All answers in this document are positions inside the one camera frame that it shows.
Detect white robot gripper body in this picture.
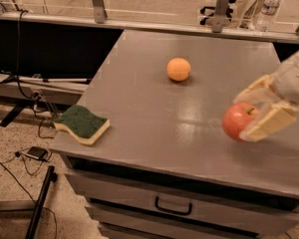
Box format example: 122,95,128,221
272,51,299,106

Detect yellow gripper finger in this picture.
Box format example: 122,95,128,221
239,102,299,142
233,74,279,105

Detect red apple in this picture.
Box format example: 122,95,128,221
222,102,258,141

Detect green and yellow sponge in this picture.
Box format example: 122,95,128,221
54,105,110,145

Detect clear plastic water bottle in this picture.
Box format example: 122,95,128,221
255,0,281,32

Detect orange fruit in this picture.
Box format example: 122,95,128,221
166,58,191,82

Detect seated person in beige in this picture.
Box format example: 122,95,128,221
230,0,265,30

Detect black office chair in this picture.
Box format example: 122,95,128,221
200,0,236,26

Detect grey drawer cabinet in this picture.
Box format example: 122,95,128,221
53,31,299,239

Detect grey low shelf bench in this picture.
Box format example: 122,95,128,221
0,74,90,105

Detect black metal floor stand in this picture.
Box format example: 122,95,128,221
25,165,57,239

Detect small black device on floor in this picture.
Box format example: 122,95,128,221
26,146,48,160

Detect grey metal post right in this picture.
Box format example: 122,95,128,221
212,0,229,33

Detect grey metal post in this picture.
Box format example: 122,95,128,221
212,0,229,33
92,0,107,23

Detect black drawer handle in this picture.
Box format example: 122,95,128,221
154,196,192,216

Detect grey metal post left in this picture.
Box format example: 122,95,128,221
92,0,107,23

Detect black hanging cable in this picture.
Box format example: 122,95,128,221
13,9,41,101

